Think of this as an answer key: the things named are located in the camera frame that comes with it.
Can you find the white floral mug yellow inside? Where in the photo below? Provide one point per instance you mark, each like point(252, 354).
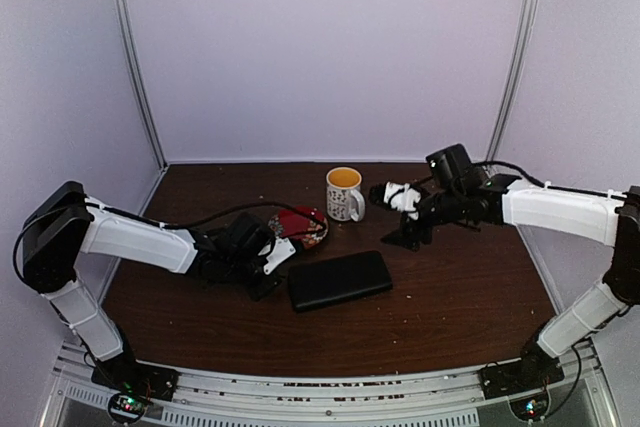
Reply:
point(344, 199)

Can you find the red floral plate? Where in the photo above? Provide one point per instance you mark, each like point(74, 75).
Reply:
point(306, 228)

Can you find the aluminium frame post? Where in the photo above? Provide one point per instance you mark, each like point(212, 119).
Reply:
point(137, 82)
point(524, 30)

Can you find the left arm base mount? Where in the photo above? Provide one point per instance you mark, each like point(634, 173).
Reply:
point(136, 385)

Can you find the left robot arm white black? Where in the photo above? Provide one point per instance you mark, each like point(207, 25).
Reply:
point(70, 223)

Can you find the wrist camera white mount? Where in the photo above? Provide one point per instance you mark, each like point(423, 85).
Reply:
point(274, 255)
point(403, 198)

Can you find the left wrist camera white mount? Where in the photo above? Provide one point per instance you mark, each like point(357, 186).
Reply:
point(274, 255)

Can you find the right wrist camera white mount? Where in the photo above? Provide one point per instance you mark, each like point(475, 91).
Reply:
point(403, 198)

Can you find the front aluminium rail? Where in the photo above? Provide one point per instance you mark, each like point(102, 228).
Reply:
point(451, 397)

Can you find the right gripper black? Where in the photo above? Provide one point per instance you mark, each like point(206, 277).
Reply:
point(407, 234)

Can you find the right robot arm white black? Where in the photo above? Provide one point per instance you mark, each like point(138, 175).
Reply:
point(473, 193)

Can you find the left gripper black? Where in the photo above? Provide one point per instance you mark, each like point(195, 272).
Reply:
point(257, 291)

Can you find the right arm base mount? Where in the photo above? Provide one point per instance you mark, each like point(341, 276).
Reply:
point(526, 382)

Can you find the black zippered tool case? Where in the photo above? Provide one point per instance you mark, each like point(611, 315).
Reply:
point(337, 280)

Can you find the right aluminium frame post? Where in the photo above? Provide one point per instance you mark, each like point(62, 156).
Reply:
point(524, 30)

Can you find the left aluminium frame post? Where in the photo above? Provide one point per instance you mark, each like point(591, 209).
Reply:
point(137, 82)

